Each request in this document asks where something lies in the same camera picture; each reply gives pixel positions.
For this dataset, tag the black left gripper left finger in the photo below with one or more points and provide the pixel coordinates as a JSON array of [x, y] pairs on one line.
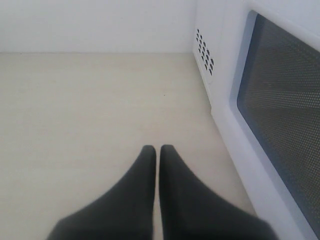
[[125, 212]]

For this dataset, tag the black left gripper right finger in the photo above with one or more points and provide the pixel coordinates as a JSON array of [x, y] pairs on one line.
[[191, 211]]

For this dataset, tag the white microwave door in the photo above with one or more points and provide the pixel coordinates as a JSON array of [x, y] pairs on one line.
[[266, 104]]

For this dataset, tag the white Midea microwave body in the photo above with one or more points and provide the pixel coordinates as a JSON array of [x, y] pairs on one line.
[[215, 37]]

